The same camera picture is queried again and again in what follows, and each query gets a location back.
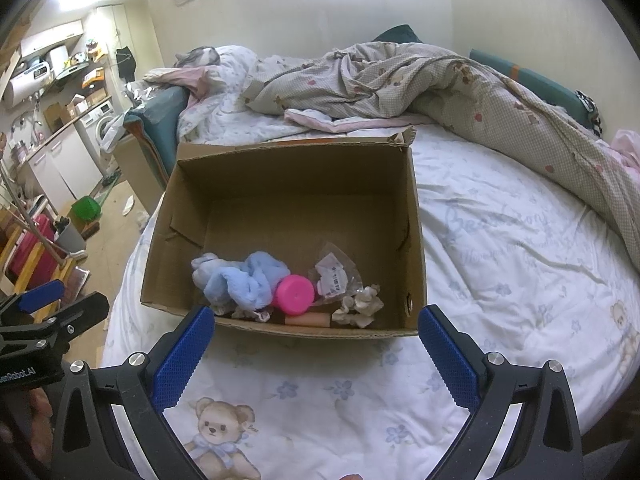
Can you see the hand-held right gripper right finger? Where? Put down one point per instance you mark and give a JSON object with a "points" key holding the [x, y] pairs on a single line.
{"points": [[450, 360]]}

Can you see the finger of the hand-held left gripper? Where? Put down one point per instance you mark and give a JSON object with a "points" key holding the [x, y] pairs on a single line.
{"points": [[42, 295], [82, 312]]}

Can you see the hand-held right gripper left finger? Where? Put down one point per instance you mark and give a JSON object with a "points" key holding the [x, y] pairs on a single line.
{"points": [[182, 360]]}

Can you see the blue fluffy plush cloth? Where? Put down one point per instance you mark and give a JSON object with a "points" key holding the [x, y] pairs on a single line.
{"points": [[235, 280]]}

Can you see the cream scrunchie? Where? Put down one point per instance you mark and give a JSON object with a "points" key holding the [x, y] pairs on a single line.
{"points": [[360, 305]]}

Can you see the pink soft toy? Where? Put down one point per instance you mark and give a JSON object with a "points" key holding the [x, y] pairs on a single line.
{"points": [[295, 295]]}

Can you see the clear plastic packet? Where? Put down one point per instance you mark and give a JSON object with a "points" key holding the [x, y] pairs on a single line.
{"points": [[332, 275]]}

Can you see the brown cardboard box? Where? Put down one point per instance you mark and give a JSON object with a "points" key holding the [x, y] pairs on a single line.
{"points": [[300, 210]]}

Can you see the person's left hand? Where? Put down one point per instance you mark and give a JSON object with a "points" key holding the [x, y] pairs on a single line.
{"points": [[39, 405]]}

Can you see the wooden rack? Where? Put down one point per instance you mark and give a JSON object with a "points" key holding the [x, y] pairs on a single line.
{"points": [[20, 280]]}

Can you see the grey bin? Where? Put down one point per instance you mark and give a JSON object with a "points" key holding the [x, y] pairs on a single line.
{"points": [[70, 237]]}

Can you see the green plastic bin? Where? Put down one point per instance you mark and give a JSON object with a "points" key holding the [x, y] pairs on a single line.
{"points": [[85, 208]]}

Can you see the white floor cabinet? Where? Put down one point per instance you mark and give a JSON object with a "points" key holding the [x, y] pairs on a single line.
{"points": [[65, 160]]}

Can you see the white washing machine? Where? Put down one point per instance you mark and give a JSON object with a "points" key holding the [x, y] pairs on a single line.
{"points": [[97, 125]]}

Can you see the white water heater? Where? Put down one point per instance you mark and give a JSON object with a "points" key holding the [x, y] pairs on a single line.
{"points": [[25, 85]]}

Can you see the black hanging garment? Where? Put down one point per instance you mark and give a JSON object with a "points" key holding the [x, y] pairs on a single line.
{"points": [[126, 60]]}

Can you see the pink cloth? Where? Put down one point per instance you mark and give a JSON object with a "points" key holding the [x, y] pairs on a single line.
{"points": [[175, 75]]}

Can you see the beige checkered quilt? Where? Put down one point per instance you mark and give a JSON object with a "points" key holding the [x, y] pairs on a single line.
{"points": [[450, 85]]}

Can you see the grey cat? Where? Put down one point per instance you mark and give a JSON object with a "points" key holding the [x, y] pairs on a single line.
{"points": [[197, 56]]}

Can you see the dark green pillow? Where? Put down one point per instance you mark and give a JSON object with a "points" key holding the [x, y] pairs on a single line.
{"points": [[397, 35]]}

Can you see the white wall cabinet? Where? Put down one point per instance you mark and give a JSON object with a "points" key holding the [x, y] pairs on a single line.
{"points": [[50, 37]]}

